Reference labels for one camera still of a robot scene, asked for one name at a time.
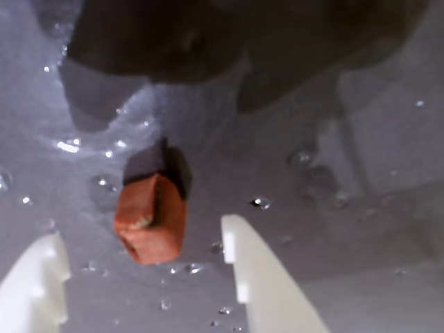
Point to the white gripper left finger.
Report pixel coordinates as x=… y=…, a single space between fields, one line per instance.
x=27 y=288

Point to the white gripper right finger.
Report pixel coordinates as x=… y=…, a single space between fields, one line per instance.
x=263 y=277

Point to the small red-brown cube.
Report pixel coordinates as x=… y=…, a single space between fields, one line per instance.
x=152 y=222

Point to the dark grey table mat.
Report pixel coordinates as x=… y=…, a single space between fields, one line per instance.
x=329 y=249

